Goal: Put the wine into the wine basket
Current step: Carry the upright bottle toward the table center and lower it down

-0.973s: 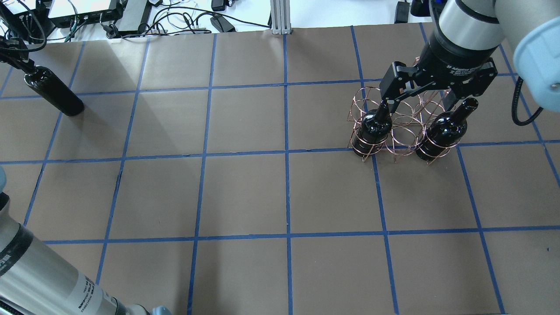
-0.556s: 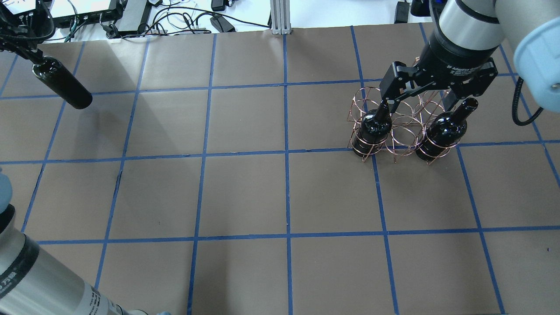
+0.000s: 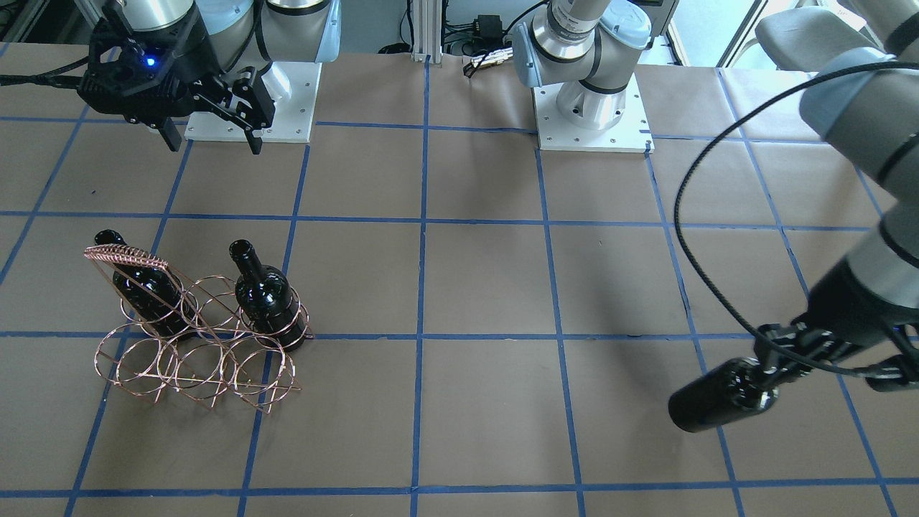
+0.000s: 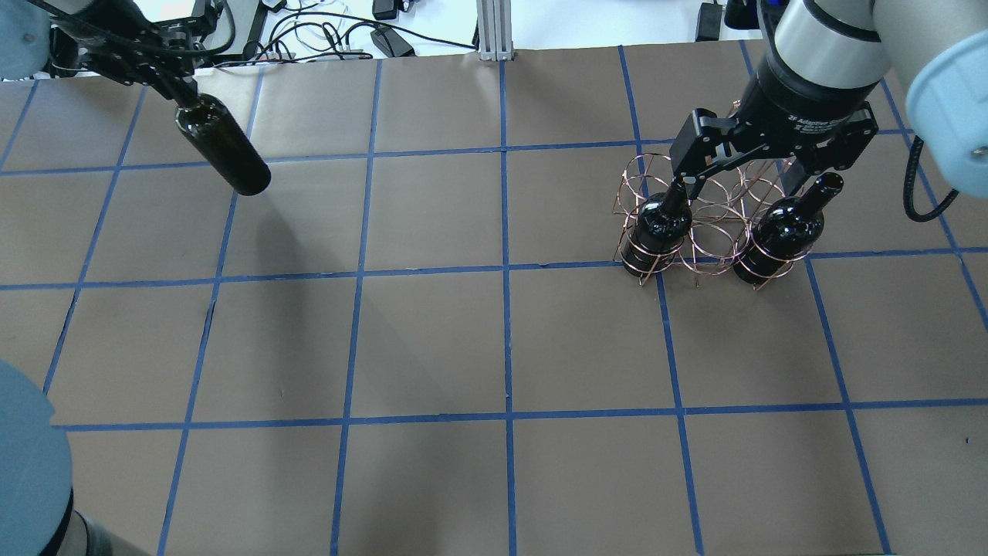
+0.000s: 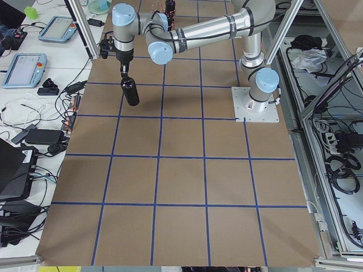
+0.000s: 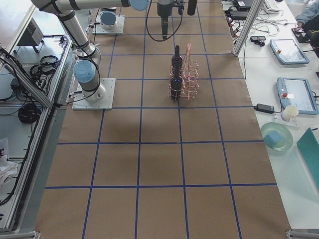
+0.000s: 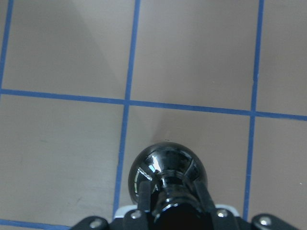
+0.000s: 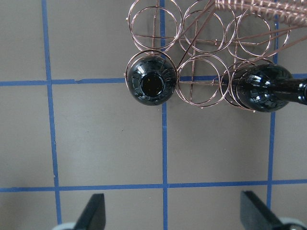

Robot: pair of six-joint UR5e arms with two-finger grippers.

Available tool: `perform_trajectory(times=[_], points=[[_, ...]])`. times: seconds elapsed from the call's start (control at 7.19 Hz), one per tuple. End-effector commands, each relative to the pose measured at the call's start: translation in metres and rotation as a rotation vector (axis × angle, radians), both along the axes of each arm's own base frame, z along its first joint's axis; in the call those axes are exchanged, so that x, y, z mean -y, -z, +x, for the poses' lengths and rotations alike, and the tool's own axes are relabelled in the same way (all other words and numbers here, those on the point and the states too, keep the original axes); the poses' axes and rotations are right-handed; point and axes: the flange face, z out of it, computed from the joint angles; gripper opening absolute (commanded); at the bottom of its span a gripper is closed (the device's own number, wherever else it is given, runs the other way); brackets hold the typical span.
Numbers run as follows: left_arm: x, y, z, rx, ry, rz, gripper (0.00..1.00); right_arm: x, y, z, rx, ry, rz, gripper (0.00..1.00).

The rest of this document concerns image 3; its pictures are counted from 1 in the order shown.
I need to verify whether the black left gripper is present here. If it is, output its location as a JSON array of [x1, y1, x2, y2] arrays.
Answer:
[[752, 259, 918, 414]]

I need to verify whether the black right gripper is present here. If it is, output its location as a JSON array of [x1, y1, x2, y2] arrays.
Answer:
[[78, 19, 263, 156]]

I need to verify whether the dark wine bottle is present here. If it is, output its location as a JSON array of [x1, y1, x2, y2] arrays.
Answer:
[[112, 264, 194, 343], [668, 358, 759, 433]]

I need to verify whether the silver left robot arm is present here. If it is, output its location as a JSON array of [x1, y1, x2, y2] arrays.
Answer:
[[512, 1, 918, 432]]

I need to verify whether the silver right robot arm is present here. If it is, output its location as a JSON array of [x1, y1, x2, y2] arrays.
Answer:
[[78, 1, 341, 154]]

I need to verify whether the dark wine bottle in basket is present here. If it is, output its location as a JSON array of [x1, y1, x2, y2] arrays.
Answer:
[[112, 264, 194, 343]]

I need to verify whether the black power brick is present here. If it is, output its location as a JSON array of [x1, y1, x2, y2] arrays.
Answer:
[[472, 14, 503, 44]]

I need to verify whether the grey office chair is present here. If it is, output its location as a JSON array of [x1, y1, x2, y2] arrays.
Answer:
[[755, 6, 886, 72]]

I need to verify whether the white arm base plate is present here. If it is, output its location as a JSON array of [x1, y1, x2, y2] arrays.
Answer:
[[185, 62, 322, 144], [531, 73, 656, 154]]

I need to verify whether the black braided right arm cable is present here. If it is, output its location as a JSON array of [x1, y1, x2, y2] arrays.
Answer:
[[0, 50, 94, 90]]

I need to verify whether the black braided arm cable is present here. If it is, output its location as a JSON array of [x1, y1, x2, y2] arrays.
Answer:
[[0, 50, 94, 90], [673, 60, 919, 378]]

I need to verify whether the copper wire wine basket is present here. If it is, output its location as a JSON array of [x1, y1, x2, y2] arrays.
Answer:
[[83, 244, 313, 414]]

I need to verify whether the aluminium frame post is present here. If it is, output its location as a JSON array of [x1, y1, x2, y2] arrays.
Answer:
[[407, 1, 445, 67]]

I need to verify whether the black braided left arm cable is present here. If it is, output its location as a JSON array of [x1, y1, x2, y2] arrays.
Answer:
[[673, 60, 919, 378]]

